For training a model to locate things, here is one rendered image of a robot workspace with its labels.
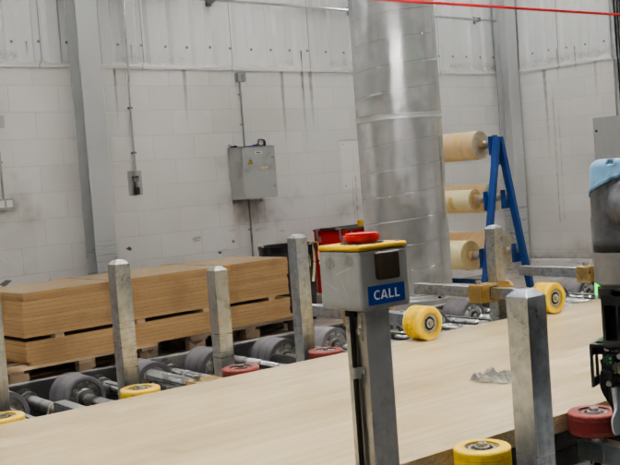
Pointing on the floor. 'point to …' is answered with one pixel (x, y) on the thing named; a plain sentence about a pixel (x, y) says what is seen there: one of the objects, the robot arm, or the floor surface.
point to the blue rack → (501, 208)
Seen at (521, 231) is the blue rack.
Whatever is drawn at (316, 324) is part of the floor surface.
